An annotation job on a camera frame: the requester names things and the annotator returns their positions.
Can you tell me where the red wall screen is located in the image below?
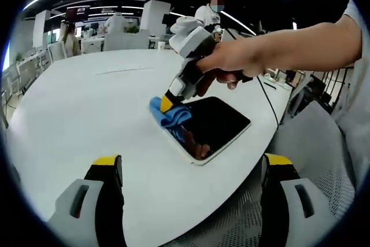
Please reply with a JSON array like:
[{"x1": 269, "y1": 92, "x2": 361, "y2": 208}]
[{"x1": 65, "y1": 6, "x2": 91, "y2": 24}]

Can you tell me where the white partition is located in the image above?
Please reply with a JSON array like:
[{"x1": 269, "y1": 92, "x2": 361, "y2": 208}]
[{"x1": 102, "y1": 31, "x2": 151, "y2": 52}]

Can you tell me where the black cable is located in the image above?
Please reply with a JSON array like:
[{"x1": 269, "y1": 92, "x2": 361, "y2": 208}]
[{"x1": 253, "y1": 75, "x2": 281, "y2": 128}]

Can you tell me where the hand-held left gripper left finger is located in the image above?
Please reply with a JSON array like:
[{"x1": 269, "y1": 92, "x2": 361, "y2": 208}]
[{"x1": 47, "y1": 154, "x2": 127, "y2": 247}]

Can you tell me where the black mirror with white frame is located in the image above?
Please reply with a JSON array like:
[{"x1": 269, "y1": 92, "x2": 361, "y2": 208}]
[{"x1": 149, "y1": 95, "x2": 252, "y2": 167}]

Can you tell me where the white office chair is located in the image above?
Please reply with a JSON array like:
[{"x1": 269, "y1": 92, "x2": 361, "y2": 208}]
[{"x1": 47, "y1": 43, "x2": 66, "y2": 63}]

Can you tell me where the grey mesh office chair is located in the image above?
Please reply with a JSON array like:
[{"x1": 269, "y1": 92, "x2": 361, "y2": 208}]
[{"x1": 184, "y1": 101, "x2": 358, "y2": 247}]

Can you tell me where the blue cleaning cloth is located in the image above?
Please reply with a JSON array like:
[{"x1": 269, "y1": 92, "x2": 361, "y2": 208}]
[{"x1": 149, "y1": 96, "x2": 193, "y2": 129}]

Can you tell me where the person's right hand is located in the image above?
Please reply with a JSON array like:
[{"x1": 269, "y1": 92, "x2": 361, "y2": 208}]
[{"x1": 196, "y1": 36, "x2": 267, "y2": 98}]

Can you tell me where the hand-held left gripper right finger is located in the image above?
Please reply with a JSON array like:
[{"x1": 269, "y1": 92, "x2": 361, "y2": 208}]
[{"x1": 260, "y1": 153, "x2": 339, "y2": 247}]

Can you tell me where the white pillar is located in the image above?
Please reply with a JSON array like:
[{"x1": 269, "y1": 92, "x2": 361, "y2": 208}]
[
  {"x1": 32, "y1": 9, "x2": 53, "y2": 49},
  {"x1": 143, "y1": 0, "x2": 172, "y2": 36}
]

